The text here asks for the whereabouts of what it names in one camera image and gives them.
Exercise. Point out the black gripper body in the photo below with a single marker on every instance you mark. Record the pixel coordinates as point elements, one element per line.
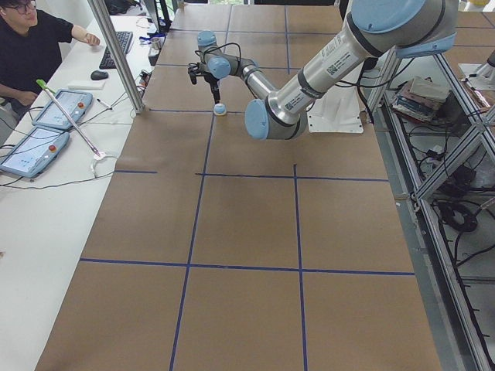
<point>211,79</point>

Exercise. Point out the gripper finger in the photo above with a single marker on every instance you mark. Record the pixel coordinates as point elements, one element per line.
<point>216,93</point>

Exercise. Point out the light blue desk bell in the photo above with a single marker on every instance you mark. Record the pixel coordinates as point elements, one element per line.
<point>219,109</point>

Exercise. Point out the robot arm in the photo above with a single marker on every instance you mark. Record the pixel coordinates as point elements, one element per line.
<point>371,28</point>

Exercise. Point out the metal cup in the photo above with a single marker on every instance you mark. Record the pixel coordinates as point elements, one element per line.
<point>155,46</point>

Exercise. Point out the black computer mouse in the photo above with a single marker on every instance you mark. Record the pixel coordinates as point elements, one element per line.
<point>98,75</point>

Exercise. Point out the black marker pen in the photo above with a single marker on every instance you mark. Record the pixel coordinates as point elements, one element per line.
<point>104,104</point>

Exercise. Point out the white foam block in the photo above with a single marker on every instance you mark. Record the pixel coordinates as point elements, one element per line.
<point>86,84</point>

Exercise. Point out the long metal rod tool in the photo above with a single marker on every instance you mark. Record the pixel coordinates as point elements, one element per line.
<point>98,155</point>

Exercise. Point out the person in black shirt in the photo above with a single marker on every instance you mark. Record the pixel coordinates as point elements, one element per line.
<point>30,50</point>

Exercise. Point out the lower teach pendant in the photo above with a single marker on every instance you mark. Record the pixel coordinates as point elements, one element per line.
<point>35,152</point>

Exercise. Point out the stack of books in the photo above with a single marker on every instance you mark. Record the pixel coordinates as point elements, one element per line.
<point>419,99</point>

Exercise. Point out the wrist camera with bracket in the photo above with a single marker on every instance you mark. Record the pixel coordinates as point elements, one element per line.
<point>194,70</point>

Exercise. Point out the aluminium frame post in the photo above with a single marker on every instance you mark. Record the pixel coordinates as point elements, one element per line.
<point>106,26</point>

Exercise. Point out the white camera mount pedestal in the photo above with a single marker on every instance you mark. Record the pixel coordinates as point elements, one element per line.
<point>338,111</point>

